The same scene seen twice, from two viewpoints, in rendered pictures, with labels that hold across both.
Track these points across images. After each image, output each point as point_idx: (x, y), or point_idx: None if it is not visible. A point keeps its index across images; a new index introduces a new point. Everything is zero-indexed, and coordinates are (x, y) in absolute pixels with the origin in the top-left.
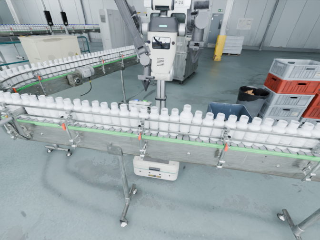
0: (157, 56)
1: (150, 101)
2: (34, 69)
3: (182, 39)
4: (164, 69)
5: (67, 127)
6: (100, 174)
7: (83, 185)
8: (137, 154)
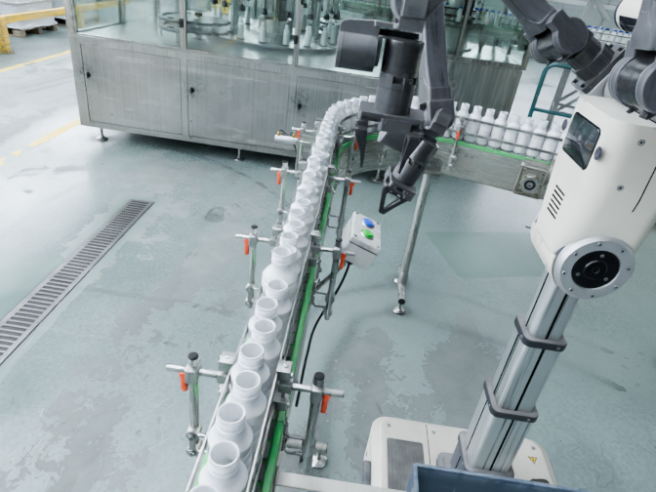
0: (558, 179)
1: (377, 246)
2: (471, 116)
3: None
4: (551, 229)
5: (282, 183)
6: (357, 378)
7: (324, 356)
8: None
